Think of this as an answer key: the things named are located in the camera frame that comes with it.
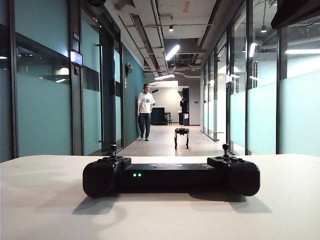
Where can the black remote control with joysticks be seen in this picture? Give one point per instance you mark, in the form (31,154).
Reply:
(175,178)

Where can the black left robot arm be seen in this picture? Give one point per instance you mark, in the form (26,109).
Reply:
(96,2)

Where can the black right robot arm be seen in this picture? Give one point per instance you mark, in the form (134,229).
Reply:
(297,12)

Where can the black quadruped robot dog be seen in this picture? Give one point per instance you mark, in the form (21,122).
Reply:
(181,132)

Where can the black door card reader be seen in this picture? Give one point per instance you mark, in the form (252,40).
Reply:
(77,71)

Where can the glowing door display panel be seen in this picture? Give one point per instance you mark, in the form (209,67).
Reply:
(76,58)

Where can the dark counter with white top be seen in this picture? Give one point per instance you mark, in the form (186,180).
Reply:
(158,116)

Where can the dark wooden bar stool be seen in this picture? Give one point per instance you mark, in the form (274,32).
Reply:
(168,118)

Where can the person in white t-shirt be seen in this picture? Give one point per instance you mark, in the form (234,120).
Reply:
(145,102)

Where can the black cabinet with white label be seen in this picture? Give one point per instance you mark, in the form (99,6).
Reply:
(184,119)

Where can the black tall machine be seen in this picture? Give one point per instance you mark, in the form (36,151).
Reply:
(185,98)

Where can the long ceiling tube light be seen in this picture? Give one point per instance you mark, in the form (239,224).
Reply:
(172,52)
(164,77)

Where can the pendant ceiling spotlight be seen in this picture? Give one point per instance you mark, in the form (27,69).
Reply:
(171,28)
(263,29)

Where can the round wall-mounted fixture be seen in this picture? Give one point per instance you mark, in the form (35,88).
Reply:
(129,68)

